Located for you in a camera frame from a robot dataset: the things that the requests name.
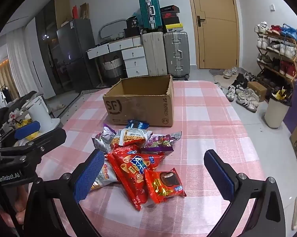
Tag wooden door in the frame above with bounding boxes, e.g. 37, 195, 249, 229
185, 0, 240, 70

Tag white cylinder appliance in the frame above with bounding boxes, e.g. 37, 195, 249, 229
27, 96, 61, 130

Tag grey patterned floor mat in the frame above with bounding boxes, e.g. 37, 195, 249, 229
55, 89, 114, 122

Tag yellow plastic bag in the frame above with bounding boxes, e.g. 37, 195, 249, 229
17, 120, 40, 140

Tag yellow black shoe box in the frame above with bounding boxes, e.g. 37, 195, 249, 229
163, 23, 183, 32

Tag pile of loose shoes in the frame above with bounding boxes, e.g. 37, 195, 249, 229
214, 66, 260, 113

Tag blue cookie packet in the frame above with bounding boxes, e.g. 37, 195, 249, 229
127, 120, 149, 129

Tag pink checked tablecloth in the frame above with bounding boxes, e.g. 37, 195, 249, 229
36, 80, 266, 237

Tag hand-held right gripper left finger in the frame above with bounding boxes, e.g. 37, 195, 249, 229
24, 149, 106, 237

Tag yellow curtain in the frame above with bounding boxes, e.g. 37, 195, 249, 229
0, 63, 19, 99

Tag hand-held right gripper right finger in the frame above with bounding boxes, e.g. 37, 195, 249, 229
203, 149, 287, 237

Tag red cone snack packet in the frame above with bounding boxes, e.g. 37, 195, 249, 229
106, 147, 165, 211

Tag white trash bin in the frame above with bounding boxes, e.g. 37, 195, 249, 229
264, 94, 292, 129

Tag dark grey refrigerator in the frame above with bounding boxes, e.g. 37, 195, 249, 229
57, 18, 99, 92

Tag small cardboard box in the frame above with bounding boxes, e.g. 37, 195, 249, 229
247, 81, 268, 102

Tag person's left hand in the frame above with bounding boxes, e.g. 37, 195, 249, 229
0, 184, 30, 230

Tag white curtain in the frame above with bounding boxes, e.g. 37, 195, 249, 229
6, 23, 44, 102

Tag wicker basket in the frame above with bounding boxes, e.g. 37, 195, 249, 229
101, 58, 124, 78

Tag brown cardboard box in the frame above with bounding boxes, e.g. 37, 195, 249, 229
103, 75, 175, 127

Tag tall brown carton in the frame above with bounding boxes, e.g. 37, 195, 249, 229
55, 0, 71, 27

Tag brown paper bag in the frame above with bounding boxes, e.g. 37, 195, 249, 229
79, 3, 90, 20

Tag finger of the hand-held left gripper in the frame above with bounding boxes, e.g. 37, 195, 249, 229
14, 120, 41, 141
0, 128, 67, 159

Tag purple candy packet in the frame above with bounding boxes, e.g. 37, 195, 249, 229
141, 131, 182, 153

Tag silver suitcase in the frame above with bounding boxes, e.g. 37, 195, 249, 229
163, 31, 190, 79

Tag beige suitcase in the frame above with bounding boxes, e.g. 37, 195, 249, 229
142, 31, 165, 76

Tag white drawer desk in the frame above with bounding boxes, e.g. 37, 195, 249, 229
87, 36, 149, 78

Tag yellow wrapper trash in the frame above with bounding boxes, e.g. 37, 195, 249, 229
272, 86, 291, 102

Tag beige doormat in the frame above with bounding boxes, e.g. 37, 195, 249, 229
209, 68, 238, 84

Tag wooden shoe rack with shoes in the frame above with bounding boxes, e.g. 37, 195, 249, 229
253, 22, 297, 92

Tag dark glass cabinet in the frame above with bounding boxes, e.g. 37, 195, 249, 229
35, 4, 72, 97

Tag red chocolate pie packet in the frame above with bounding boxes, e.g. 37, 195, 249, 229
145, 167, 186, 204

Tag hanging clothes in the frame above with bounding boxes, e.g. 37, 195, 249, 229
0, 87, 13, 109

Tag teal suitcase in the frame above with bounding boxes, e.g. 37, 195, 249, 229
139, 0, 163, 32

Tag dark cloth pile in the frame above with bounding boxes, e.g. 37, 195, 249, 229
0, 91, 43, 119

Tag grey arched mirror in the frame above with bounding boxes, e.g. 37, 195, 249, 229
99, 20, 127, 41

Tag black labelled carton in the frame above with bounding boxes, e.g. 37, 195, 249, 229
126, 16, 140, 28

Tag purple silver snack packet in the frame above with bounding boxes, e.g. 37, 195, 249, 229
92, 123, 117, 153

